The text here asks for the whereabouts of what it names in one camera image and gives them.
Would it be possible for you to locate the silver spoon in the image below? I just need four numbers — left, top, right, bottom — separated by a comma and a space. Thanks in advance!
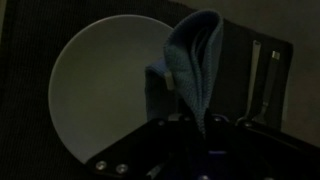
253, 49, 282, 125

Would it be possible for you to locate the white round plate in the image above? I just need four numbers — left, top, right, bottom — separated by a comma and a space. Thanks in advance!
48, 13, 178, 164

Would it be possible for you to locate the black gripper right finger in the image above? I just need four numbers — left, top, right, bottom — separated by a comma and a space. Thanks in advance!
205, 113, 320, 180

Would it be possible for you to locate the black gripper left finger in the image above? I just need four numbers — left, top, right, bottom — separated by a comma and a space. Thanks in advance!
85, 114, 202, 180

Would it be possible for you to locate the silver fork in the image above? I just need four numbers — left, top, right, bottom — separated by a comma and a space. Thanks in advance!
237, 39, 262, 126

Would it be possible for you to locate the dark woven placemat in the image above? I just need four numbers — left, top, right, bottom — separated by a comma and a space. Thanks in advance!
0, 0, 295, 180

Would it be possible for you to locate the blue towel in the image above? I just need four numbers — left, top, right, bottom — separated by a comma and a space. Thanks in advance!
144, 9, 225, 136

